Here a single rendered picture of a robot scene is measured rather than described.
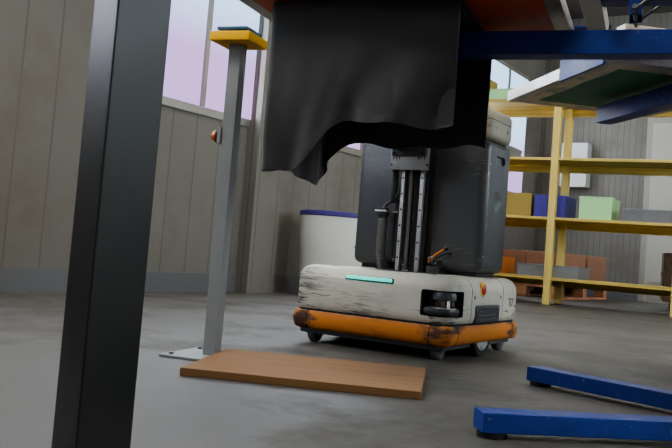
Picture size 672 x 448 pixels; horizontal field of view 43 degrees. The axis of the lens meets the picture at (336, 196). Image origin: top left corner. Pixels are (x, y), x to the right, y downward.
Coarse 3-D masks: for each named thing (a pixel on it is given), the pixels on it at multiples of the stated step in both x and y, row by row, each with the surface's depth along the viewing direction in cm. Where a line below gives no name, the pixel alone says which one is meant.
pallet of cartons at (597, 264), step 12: (504, 252) 906; (516, 252) 898; (528, 252) 892; (540, 252) 883; (516, 264) 897; (576, 264) 897; (588, 264) 919; (600, 264) 951; (600, 276) 952; (516, 288) 892; (528, 288) 890; (540, 288) 1004; (552, 288) 868; (564, 288) 871; (576, 288) 915
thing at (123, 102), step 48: (96, 0) 76; (144, 0) 74; (96, 48) 75; (144, 48) 74; (96, 96) 74; (144, 96) 74; (96, 144) 73; (144, 144) 74; (96, 192) 72; (144, 192) 74; (96, 240) 71; (144, 240) 74; (96, 288) 71; (144, 288) 74; (96, 336) 71; (96, 384) 71; (96, 432) 71
